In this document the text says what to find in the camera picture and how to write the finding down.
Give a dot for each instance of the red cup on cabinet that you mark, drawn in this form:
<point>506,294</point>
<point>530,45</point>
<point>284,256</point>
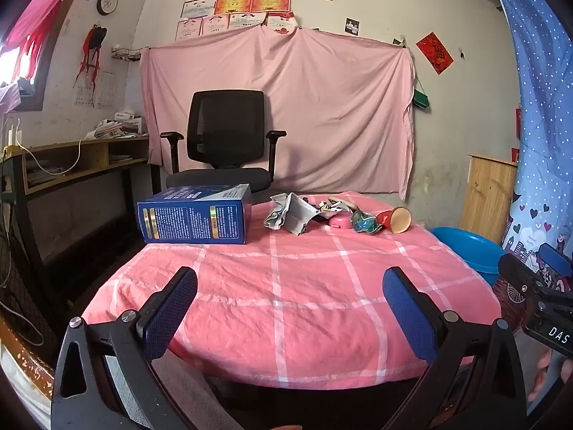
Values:
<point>515,154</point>

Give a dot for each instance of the red tassel ornament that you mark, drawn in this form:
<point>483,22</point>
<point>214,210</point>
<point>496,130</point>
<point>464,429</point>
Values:
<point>92,47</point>

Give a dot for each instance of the stack of books and papers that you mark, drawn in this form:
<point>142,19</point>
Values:
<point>118,126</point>

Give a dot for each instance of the printed wrapper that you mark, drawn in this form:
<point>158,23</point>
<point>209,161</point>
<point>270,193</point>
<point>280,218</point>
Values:
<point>338,206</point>

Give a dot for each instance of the wall calendar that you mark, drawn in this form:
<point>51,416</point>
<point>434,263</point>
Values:
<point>100,92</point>

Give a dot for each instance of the blue plastic basin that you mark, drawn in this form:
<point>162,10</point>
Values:
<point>470,251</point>

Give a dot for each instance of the black office chair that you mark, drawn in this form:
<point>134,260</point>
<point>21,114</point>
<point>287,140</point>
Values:
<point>224,125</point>

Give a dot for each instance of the red hanging bag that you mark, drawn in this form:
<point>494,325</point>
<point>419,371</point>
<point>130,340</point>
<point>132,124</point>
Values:
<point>518,123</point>

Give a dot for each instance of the small wall photo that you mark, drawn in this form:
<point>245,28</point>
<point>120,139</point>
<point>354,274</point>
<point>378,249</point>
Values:
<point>352,26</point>

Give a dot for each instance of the blue cardboard box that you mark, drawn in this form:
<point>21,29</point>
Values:
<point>192,224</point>

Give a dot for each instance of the pink checked tablecloth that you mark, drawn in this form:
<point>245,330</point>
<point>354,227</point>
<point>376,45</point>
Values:
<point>286,300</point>

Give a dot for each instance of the brown speckled furniture edge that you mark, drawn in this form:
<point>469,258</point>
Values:
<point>24,367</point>

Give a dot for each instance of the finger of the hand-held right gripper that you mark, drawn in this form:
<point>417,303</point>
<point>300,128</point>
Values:
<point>555,260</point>
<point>517,273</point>

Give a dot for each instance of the green hanging pouch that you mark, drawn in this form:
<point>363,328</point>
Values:
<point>421,100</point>

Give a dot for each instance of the person's right hand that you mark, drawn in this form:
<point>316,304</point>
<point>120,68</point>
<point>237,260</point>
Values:
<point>539,385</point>

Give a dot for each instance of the pink round case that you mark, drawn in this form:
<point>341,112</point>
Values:
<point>339,221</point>

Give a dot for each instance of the red paper cup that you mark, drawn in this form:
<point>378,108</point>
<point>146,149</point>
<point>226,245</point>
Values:
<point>396,220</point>

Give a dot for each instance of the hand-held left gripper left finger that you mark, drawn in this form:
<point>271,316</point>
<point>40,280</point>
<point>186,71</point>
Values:
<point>172,309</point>

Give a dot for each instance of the small green wall card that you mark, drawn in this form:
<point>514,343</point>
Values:
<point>398,41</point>

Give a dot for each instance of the round wall clock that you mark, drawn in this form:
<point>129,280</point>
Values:
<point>107,3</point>

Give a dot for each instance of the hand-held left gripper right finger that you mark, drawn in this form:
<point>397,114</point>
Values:
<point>409,313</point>

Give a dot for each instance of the red wall poster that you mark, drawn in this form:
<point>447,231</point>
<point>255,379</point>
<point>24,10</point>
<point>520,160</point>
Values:
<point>435,53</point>

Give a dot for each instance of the newspaper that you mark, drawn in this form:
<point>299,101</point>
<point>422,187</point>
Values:
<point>291,217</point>

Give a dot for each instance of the teal wrapper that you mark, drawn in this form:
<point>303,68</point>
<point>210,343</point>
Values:
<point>365,224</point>

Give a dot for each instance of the wooden cabinet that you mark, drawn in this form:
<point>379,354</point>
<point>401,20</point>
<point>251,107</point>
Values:
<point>488,197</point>

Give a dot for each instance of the pink wall sheet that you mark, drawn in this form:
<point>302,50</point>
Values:
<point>335,112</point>

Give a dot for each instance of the red window curtain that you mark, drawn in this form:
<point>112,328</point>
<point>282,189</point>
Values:
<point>40,13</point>

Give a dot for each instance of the wooden desk with shelf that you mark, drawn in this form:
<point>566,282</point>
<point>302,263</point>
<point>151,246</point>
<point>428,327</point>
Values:
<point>94,156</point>

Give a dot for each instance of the group of wall certificates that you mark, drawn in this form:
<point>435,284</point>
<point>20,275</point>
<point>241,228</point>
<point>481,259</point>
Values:
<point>250,2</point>

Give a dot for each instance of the window frame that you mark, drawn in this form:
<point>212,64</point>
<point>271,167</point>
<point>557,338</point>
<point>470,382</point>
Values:
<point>42,96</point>

